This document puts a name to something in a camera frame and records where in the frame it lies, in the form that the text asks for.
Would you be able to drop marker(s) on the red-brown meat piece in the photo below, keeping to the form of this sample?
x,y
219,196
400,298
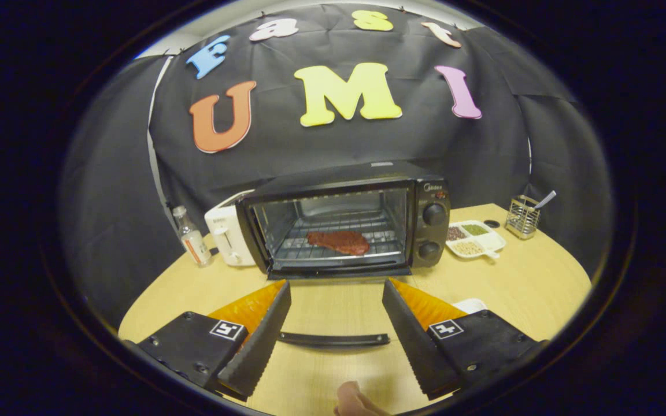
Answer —
x,y
339,242

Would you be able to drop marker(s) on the silver spoon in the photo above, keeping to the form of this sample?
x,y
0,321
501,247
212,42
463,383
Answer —
x,y
546,199

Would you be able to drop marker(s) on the white divided plate with beans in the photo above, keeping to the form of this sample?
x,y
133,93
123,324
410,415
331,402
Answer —
x,y
490,240

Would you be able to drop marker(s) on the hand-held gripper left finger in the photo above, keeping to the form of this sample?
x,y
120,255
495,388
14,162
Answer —
x,y
263,341

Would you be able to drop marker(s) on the small white foam tray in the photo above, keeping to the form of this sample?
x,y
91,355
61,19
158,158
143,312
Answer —
x,y
473,304

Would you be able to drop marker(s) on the clear plastic bottle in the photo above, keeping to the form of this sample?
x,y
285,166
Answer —
x,y
194,242

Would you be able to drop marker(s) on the black toaster oven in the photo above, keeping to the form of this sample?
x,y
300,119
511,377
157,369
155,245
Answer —
x,y
431,193

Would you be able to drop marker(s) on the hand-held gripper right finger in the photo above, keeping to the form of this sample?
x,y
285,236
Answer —
x,y
414,346

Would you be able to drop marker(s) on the white bread toaster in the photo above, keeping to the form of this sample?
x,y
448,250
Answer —
x,y
226,237

